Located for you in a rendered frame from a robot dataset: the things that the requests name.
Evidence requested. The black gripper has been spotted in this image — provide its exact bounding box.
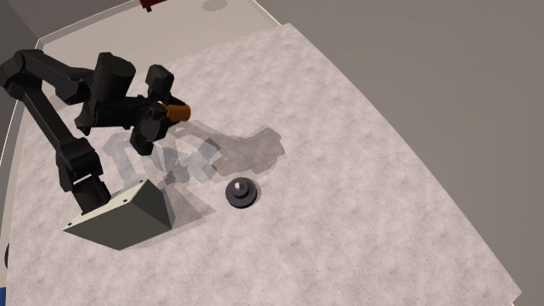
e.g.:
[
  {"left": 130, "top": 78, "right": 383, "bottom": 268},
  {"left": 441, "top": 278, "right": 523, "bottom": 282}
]
[{"left": 118, "top": 64, "right": 185, "bottom": 156}]

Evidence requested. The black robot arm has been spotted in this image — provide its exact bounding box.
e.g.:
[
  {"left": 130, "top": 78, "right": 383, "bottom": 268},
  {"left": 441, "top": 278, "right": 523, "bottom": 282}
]
[{"left": 0, "top": 49, "right": 171, "bottom": 215}]

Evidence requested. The orange knob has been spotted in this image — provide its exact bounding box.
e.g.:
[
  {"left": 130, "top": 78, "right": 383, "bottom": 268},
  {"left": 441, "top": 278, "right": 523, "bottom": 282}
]
[{"left": 161, "top": 104, "right": 191, "bottom": 122}]

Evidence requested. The black round pedestal with silver shaft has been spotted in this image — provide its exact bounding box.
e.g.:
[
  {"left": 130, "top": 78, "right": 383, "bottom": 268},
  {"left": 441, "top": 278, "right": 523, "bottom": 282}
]
[{"left": 225, "top": 178, "right": 257, "bottom": 209}]

